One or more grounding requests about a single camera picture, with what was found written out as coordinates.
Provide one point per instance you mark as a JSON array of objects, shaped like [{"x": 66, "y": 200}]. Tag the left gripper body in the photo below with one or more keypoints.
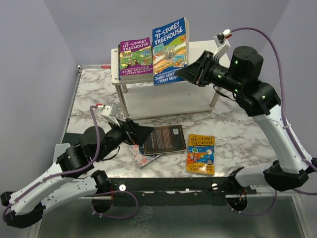
[{"x": 118, "y": 135}]

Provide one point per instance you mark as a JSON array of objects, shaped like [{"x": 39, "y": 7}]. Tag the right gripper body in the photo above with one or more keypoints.
[{"x": 219, "y": 75}]

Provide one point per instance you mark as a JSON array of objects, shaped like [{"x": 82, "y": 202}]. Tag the blue 91-Storey Treehouse book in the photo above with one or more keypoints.
[{"x": 170, "y": 45}]

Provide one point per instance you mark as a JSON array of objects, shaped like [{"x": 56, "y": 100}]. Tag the purple 117-Storey Treehouse book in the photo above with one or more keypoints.
[{"x": 135, "y": 59}]

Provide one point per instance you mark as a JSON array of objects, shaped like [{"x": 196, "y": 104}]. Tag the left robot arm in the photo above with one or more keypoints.
[{"x": 66, "y": 178}]

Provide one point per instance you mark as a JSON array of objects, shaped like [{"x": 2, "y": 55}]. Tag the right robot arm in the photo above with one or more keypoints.
[{"x": 261, "y": 102}]

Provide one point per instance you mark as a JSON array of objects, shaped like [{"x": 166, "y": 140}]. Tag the floral pink notebook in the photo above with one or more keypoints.
[{"x": 142, "y": 160}]

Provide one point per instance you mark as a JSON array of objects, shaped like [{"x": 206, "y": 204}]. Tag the black hardcover book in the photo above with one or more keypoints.
[{"x": 165, "y": 139}]

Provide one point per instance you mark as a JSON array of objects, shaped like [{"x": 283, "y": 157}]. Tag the grey rectangular box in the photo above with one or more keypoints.
[{"x": 59, "y": 150}]

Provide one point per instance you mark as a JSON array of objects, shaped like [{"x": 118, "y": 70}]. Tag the yellow 130-Storey Treehouse book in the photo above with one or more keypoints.
[{"x": 200, "y": 157}]

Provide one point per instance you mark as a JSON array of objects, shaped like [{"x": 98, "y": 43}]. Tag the red marker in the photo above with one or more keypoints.
[{"x": 106, "y": 67}]

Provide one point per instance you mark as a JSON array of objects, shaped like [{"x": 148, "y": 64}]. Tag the blue Animal Farm book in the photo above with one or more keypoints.
[{"x": 119, "y": 61}]

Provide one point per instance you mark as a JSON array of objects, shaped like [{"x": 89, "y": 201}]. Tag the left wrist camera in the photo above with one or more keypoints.
[{"x": 109, "y": 112}]

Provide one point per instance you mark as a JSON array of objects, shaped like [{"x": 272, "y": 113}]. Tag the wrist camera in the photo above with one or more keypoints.
[
  {"x": 109, "y": 112},
  {"x": 222, "y": 43}
]

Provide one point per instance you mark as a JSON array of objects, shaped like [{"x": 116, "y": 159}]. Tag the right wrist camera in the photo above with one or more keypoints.
[{"x": 222, "y": 43}]

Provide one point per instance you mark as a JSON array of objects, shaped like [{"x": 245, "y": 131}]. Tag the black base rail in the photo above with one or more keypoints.
[{"x": 171, "y": 191}]

